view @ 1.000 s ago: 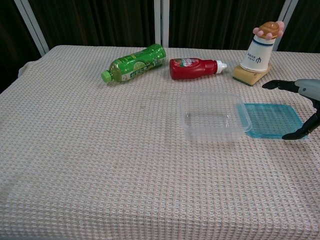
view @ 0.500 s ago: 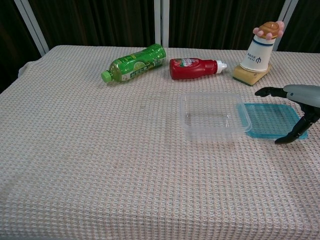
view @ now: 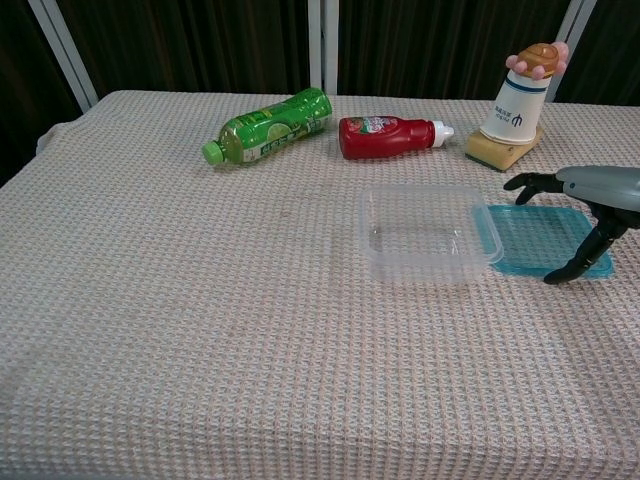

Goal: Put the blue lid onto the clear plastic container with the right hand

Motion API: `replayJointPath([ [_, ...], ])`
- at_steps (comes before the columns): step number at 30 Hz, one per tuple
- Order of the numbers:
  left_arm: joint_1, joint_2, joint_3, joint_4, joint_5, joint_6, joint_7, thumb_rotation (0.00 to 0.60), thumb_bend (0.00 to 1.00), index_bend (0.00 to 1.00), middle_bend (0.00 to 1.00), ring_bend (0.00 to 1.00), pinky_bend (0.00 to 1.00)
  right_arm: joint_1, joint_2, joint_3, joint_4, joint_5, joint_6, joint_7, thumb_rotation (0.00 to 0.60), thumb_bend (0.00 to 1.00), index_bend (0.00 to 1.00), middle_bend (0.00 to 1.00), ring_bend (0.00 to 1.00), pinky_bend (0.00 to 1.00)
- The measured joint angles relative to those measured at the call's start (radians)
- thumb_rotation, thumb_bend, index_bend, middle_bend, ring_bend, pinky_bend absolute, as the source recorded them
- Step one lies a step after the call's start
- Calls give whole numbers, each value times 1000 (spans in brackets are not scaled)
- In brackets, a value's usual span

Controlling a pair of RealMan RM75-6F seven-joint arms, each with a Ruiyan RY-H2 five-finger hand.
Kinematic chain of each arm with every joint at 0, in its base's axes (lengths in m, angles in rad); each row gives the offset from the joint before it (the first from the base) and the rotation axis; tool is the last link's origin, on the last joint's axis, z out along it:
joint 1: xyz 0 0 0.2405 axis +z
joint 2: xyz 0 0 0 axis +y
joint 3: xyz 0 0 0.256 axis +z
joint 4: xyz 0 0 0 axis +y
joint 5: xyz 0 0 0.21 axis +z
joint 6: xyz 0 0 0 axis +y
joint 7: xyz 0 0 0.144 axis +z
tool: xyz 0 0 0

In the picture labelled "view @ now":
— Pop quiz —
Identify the dark curtain panel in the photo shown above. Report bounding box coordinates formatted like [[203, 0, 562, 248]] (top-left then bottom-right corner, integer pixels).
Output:
[[336, 0, 572, 101], [0, 0, 84, 187], [54, 0, 312, 100], [554, 0, 640, 107]]

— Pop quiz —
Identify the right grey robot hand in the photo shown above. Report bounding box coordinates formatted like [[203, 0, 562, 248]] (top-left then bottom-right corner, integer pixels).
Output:
[[503, 165, 640, 286]]

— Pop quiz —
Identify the clear plastic food container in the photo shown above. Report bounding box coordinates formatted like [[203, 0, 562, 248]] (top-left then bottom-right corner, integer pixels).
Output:
[[360, 184, 504, 287]]

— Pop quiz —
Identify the white frame post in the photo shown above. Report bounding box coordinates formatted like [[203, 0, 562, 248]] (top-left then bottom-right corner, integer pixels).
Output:
[[27, 0, 100, 113], [544, 0, 599, 104], [306, 0, 340, 97]]

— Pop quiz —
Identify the red ketchup squeeze bottle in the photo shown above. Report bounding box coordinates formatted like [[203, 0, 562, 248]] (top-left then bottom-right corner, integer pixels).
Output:
[[338, 115, 456, 161]]

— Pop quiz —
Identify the beige waffle-weave tablecloth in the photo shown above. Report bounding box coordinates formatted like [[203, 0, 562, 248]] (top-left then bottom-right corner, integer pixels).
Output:
[[0, 89, 640, 480]]

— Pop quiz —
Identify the white paper cup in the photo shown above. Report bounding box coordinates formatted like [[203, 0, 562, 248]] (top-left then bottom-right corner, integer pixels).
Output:
[[478, 68, 552, 147]]

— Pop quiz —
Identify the brown and pink turtle toy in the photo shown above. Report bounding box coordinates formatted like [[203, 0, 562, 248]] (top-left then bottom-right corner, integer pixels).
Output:
[[505, 42, 571, 81]]

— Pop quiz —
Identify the yellow sponge with green pad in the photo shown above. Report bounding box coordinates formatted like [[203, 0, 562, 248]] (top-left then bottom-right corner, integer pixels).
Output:
[[464, 125, 545, 175]]

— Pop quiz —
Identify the green plastic drink bottle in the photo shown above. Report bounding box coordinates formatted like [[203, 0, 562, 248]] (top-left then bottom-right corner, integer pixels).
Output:
[[201, 87, 334, 167]]

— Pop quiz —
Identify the light blue plastic tray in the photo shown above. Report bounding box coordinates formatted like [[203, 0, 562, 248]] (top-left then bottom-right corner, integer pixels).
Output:
[[472, 203, 616, 279]]

